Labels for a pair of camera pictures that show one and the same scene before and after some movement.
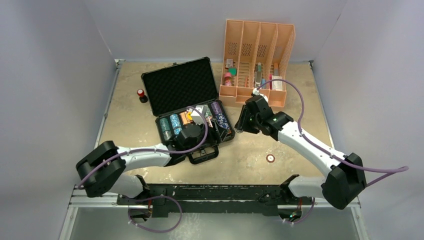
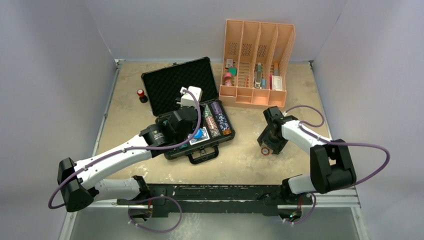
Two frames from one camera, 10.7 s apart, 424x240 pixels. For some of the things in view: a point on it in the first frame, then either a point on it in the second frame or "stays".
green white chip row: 208,113 stays
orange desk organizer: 255,53 stays
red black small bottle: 143,98 stays
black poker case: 187,94 stays
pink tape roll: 227,79 stays
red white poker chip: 270,158 to 265,151
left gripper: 213,136 to 195,124
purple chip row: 216,107 stays
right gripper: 243,124 to 277,147
